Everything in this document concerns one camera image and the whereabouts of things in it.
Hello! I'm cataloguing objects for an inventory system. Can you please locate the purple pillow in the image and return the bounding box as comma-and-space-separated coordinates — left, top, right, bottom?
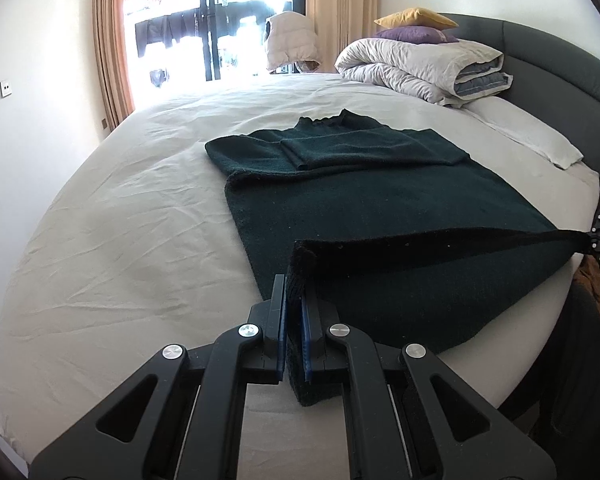
375, 26, 460, 44

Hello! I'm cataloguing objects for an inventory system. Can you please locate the dark cloth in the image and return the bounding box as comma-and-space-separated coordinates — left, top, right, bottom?
500, 285, 600, 441

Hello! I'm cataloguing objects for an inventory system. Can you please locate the folded white duvet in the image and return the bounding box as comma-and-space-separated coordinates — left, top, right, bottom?
335, 37, 513, 107

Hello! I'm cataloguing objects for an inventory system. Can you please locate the yellow pillow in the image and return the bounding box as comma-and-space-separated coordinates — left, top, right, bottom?
374, 7, 460, 30

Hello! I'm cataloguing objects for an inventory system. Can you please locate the grey padded headboard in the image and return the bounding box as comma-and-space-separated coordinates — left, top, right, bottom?
437, 12, 600, 181

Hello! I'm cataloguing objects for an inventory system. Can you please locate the bed with white sheet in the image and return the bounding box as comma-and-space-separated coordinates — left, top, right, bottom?
0, 72, 600, 480

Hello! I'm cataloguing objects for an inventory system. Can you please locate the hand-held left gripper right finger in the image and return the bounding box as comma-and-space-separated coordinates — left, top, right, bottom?
302, 295, 556, 480

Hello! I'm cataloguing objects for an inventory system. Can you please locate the dark green knit sweater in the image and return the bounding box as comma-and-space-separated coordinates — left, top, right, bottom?
205, 109, 596, 407

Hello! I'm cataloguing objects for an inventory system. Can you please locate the white puffer vest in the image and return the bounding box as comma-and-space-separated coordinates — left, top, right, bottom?
265, 11, 322, 73

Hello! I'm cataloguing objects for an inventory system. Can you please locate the dark hanging shirt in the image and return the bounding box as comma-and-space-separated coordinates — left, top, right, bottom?
135, 15, 191, 58

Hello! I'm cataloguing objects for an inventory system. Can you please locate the black framed balcony door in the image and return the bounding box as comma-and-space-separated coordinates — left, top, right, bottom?
125, 0, 308, 111

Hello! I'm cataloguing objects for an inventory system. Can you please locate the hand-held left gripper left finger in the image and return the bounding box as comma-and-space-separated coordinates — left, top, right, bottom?
30, 275, 287, 480

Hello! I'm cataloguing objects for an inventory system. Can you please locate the flat white pillow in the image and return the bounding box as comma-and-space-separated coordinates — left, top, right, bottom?
462, 96, 585, 170

